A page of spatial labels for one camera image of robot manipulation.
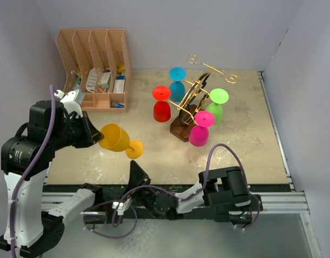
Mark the white blue box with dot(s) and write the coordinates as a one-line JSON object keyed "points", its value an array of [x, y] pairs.
{"points": [[119, 84]]}

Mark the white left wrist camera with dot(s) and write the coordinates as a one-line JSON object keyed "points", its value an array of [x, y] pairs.
{"points": [[69, 98]]}

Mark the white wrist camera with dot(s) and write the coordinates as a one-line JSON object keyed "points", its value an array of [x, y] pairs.
{"points": [[69, 98], [121, 207]]}

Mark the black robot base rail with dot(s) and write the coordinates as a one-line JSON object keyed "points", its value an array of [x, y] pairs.
{"points": [[54, 195]]}

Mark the white red box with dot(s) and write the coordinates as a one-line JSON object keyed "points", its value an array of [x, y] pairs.
{"points": [[104, 81]]}

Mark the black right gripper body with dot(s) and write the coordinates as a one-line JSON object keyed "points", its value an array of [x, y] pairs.
{"points": [[146, 196]]}

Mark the pink plastic file organizer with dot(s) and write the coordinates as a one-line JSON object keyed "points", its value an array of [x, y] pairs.
{"points": [[97, 61]]}

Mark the yellow wine glass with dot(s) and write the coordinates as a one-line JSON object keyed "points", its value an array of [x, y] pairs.
{"points": [[116, 139]]}

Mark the blue grey battery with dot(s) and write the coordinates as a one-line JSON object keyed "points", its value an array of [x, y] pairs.
{"points": [[117, 105]]}

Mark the blue wine glass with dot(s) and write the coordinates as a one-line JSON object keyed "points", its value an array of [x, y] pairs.
{"points": [[177, 88]]}

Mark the white ribbed bottle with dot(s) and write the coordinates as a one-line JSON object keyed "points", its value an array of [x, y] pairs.
{"points": [[91, 80]]}

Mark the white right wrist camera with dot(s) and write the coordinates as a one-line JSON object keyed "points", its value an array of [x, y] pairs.
{"points": [[121, 207]]}

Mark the green wine glass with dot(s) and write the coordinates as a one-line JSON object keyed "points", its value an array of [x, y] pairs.
{"points": [[218, 97]]}

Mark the red wine glass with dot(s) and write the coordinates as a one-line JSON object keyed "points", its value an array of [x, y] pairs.
{"points": [[161, 109]]}

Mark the yellow object in organizer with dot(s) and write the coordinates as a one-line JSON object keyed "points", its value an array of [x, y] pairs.
{"points": [[121, 68]]}

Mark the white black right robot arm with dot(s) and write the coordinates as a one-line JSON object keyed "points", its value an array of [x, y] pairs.
{"points": [[223, 196]]}

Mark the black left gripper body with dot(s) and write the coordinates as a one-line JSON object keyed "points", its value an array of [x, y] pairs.
{"points": [[77, 130]]}

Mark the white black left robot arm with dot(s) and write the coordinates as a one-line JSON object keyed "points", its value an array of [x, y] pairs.
{"points": [[25, 161]]}

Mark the magenta wine glass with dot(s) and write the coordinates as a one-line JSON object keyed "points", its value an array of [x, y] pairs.
{"points": [[200, 132]]}

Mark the gold wire wine glass rack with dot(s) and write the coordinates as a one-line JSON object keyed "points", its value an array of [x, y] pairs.
{"points": [[195, 99]]}

